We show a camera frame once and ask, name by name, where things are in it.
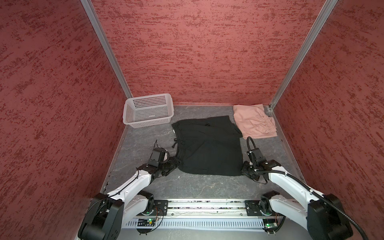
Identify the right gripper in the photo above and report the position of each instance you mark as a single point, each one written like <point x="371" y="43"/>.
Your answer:
<point x="244" y="170"/>

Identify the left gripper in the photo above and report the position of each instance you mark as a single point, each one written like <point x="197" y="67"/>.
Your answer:
<point x="174" y="164"/>

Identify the black shorts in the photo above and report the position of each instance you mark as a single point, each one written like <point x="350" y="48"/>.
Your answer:
<point x="209" y="146"/>

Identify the pink shorts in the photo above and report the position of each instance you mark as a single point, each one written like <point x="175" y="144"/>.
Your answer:
<point x="253" y="122"/>

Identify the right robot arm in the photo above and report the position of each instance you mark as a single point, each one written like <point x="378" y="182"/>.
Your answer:
<point x="321" y="215"/>

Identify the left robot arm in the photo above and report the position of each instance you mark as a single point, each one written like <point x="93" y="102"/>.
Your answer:
<point x="107" y="212"/>

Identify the left circuit board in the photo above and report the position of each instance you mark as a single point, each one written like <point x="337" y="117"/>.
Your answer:
<point x="146" y="223"/>

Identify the circuit board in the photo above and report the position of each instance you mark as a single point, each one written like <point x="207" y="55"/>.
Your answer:
<point x="146" y="223"/>
<point x="270" y="224"/>

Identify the white plastic basket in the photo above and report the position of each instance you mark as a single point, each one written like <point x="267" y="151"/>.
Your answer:
<point x="148" y="111"/>

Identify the right circuit board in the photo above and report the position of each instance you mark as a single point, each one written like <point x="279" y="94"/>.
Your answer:
<point x="270" y="224"/>

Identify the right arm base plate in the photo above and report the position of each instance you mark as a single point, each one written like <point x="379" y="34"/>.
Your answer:
<point x="253" y="208"/>

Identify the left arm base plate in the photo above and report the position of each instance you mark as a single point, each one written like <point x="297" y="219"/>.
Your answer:
<point x="156" y="207"/>

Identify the slotted white cable duct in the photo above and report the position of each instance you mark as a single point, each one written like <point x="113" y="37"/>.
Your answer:
<point x="203" y="224"/>

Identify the right aluminium corner post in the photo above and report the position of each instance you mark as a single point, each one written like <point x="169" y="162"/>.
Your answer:
<point x="317" y="26"/>

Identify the aluminium corner post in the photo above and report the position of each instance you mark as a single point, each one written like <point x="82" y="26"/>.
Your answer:
<point x="97" y="26"/>
<point x="317" y="26"/>

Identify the left aluminium corner post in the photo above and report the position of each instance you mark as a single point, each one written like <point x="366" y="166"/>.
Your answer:
<point x="97" y="26"/>

